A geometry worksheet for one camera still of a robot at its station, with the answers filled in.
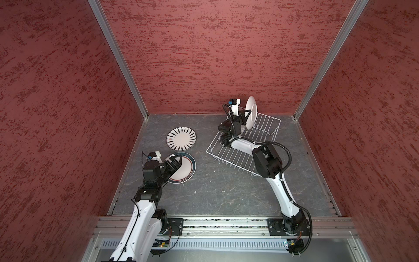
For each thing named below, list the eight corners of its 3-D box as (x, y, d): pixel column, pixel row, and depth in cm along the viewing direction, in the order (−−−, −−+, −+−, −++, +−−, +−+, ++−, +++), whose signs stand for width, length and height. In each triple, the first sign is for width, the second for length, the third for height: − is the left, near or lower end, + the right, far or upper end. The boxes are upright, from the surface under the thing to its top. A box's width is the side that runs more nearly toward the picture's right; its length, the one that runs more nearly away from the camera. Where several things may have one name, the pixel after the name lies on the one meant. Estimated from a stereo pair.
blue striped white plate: (164, 150, 103) (163, 149, 102) (169, 128, 116) (168, 126, 114) (195, 151, 104) (195, 149, 102) (197, 128, 116) (197, 127, 114)
